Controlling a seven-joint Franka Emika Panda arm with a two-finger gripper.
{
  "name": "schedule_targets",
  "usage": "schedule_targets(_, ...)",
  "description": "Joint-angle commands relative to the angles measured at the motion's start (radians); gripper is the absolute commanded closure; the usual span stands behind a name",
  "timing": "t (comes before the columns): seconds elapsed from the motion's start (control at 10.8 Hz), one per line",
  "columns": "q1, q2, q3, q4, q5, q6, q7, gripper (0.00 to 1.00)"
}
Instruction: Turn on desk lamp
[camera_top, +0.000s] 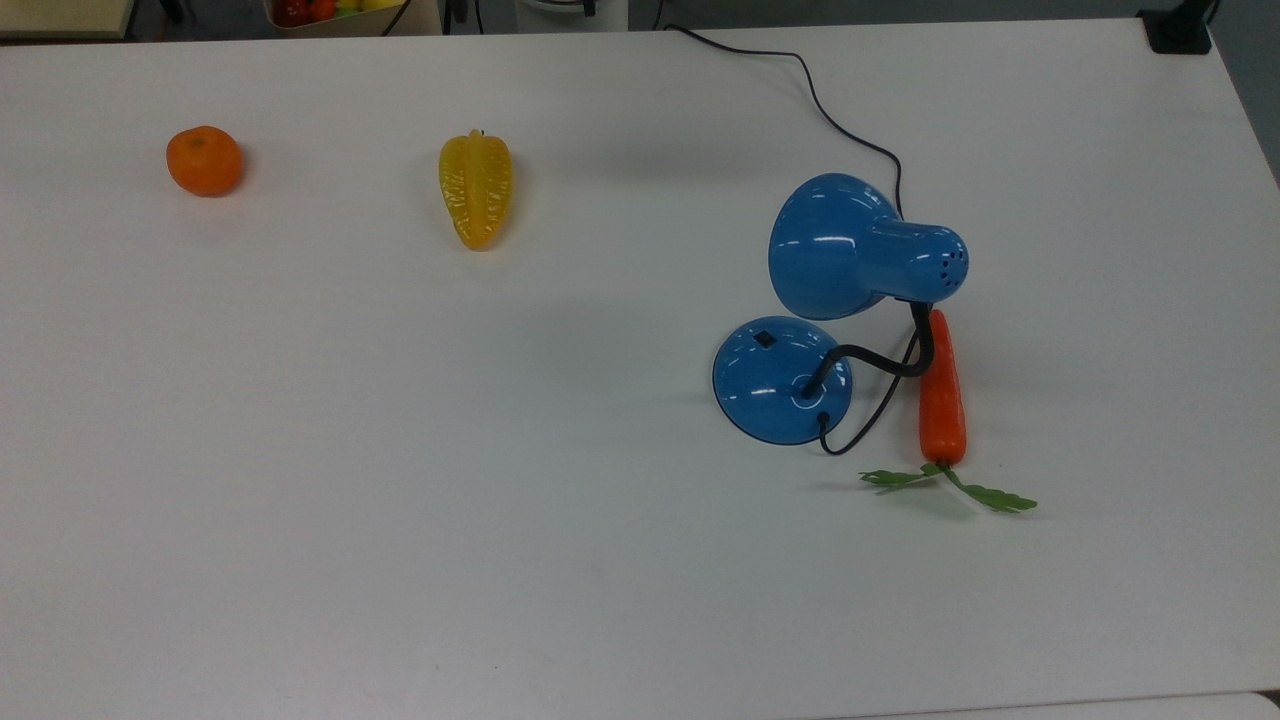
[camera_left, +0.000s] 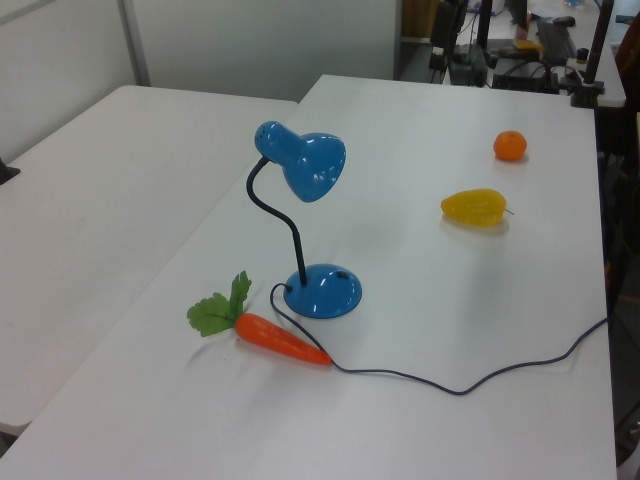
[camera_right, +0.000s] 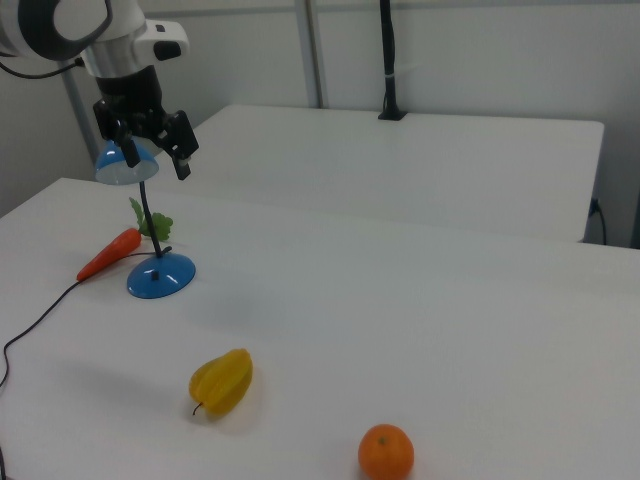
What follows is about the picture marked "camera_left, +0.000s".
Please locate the orange toy tangerine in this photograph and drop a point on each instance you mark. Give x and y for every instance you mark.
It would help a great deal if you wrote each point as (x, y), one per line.
(510, 145)

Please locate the yellow flat object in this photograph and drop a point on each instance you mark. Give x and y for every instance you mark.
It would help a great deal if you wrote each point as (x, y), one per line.
(529, 45)

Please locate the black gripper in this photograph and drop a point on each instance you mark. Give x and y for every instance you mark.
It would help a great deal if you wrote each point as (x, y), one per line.
(442, 25)

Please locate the grey metal shelf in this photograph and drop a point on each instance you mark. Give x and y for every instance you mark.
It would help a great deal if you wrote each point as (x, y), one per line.
(412, 45)

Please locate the black pole with table clamp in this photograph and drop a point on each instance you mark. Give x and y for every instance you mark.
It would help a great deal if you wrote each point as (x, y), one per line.
(595, 50)

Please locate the green black device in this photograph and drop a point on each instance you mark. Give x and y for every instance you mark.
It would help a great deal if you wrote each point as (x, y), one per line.
(472, 62)

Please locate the orange toy carrot green leaves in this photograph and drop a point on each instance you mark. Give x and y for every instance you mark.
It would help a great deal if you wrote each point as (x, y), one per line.
(270, 337)

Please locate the yellow toy fruit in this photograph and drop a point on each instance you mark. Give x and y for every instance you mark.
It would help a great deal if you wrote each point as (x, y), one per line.
(475, 206)

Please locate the black keyboard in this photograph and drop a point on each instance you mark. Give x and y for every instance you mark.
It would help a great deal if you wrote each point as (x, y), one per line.
(556, 39)

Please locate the brown chair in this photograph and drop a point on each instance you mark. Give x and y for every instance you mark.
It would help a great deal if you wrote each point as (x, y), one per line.
(629, 60)

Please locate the black monitor stand pole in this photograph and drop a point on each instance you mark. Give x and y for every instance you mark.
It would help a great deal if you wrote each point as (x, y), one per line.
(484, 25)

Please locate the black clamp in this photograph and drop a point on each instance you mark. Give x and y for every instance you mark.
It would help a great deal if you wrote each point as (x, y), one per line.
(7, 172)

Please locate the blue desk lamp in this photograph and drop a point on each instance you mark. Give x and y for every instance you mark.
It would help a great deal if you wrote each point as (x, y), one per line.
(315, 165)

